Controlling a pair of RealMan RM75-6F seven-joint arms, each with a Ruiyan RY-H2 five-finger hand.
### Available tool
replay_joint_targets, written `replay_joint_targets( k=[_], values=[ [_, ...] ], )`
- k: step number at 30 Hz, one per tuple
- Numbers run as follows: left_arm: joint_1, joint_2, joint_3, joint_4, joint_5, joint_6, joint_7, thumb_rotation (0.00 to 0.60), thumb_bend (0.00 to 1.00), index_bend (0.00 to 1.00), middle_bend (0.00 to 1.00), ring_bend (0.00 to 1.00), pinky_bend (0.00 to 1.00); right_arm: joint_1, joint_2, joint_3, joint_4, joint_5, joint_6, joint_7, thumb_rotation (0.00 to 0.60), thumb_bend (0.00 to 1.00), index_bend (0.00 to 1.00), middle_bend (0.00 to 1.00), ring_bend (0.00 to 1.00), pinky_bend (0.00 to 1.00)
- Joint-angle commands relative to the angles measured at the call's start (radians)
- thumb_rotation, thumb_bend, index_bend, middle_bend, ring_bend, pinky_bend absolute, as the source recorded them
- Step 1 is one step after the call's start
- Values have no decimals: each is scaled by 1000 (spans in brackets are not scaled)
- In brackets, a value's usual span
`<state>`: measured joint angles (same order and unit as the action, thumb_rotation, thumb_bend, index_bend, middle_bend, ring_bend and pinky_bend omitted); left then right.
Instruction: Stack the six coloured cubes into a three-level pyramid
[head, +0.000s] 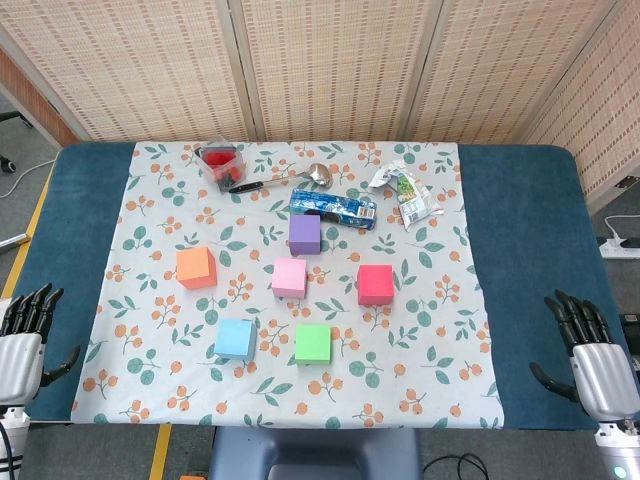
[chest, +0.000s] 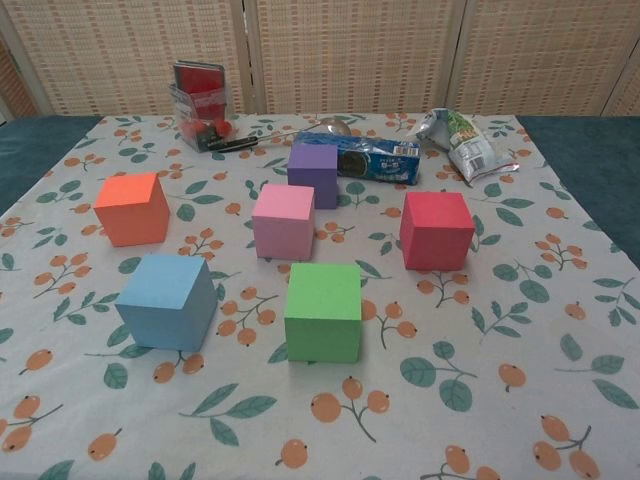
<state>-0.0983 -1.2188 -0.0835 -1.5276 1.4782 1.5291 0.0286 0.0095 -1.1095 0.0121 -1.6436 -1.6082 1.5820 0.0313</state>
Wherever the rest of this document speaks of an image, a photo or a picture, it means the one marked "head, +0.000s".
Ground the light blue foam cube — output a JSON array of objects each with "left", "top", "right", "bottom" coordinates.
[{"left": 214, "top": 318, "right": 258, "bottom": 362}]

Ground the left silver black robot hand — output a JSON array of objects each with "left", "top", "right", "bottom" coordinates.
[{"left": 0, "top": 283, "right": 81, "bottom": 407}]

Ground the floral print tablecloth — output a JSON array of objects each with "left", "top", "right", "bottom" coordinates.
[{"left": 69, "top": 141, "right": 505, "bottom": 431}]

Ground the crumpled white green snack bag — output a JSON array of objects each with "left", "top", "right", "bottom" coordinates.
[{"left": 369, "top": 159, "right": 445, "bottom": 232}]

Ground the purple foam cube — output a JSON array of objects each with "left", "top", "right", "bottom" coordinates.
[{"left": 288, "top": 213, "right": 322, "bottom": 257}]

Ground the bamboo folding screen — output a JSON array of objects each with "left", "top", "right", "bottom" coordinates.
[{"left": 0, "top": 0, "right": 640, "bottom": 204}]

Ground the green foam cube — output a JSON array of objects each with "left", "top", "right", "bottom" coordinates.
[{"left": 294, "top": 324, "right": 333, "bottom": 366}]

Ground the blue cookie box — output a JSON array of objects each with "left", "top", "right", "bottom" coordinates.
[{"left": 289, "top": 188, "right": 378, "bottom": 231}]

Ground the white charger cable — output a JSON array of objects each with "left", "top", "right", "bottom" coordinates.
[{"left": 604, "top": 214, "right": 640, "bottom": 241}]

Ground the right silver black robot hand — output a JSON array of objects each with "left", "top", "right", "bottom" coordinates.
[{"left": 529, "top": 289, "right": 640, "bottom": 422}]

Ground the white power strip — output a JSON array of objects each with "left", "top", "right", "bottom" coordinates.
[{"left": 598, "top": 237, "right": 640, "bottom": 260}]

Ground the black office chair base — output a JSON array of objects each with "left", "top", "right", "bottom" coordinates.
[{"left": 0, "top": 110, "right": 34, "bottom": 174}]

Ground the clear box with red contents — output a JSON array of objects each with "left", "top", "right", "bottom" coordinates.
[{"left": 194, "top": 140, "right": 246, "bottom": 194}]

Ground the red foam cube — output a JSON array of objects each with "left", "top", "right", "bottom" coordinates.
[{"left": 357, "top": 264, "right": 395, "bottom": 307}]

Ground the black floor cable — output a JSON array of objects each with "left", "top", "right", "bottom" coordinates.
[{"left": 423, "top": 452, "right": 489, "bottom": 480}]

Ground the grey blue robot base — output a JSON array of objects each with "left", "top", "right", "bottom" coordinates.
[{"left": 208, "top": 427, "right": 424, "bottom": 480}]

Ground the black box with label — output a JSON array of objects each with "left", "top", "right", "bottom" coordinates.
[{"left": 619, "top": 312, "right": 640, "bottom": 346}]

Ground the teal table cover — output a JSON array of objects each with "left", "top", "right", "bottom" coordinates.
[{"left": 0, "top": 142, "right": 640, "bottom": 432}]

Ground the metal ladle with black handle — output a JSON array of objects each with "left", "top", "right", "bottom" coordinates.
[{"left": 228, "top": 162, "right": 334, "bottom": 195}]

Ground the white floor cable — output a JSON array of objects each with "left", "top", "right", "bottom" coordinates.
[{"left": 0, "top": 158, "right": 56, "bottom": 199}]

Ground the pink foam cube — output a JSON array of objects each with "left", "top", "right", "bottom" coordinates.
[{"left": 271, "top": 257, "right": 308, "bottom": 300}]

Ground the orange foam cube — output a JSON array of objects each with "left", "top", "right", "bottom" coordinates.
[{"left": 175, "top": 246, "right": 219, "bottom": 291}]

